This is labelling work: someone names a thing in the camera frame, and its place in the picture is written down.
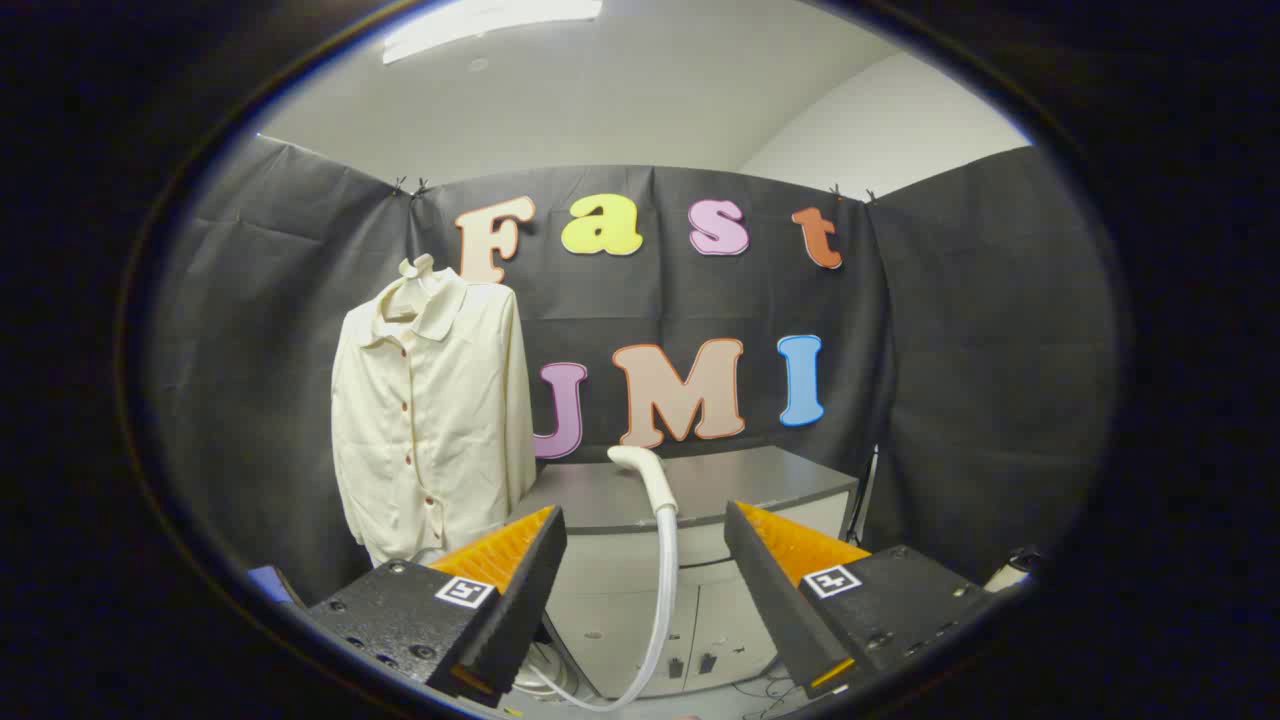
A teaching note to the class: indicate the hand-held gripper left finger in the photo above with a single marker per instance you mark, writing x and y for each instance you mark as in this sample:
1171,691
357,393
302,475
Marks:
510,610

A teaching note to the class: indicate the grey top white cabinet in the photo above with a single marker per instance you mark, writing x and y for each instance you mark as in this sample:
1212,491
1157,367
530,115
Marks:
760,480

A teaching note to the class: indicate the white clothes hanger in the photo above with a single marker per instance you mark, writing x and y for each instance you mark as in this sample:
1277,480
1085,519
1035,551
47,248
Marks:
418,268

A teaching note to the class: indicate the cream button-up shirt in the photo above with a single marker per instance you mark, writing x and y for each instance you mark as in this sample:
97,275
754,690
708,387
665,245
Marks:
460,400

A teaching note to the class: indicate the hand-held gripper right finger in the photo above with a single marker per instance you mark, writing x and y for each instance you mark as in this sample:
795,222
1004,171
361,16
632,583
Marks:
770,600

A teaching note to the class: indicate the white cylindrical device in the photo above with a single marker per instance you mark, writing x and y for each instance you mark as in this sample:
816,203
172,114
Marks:
1005,577

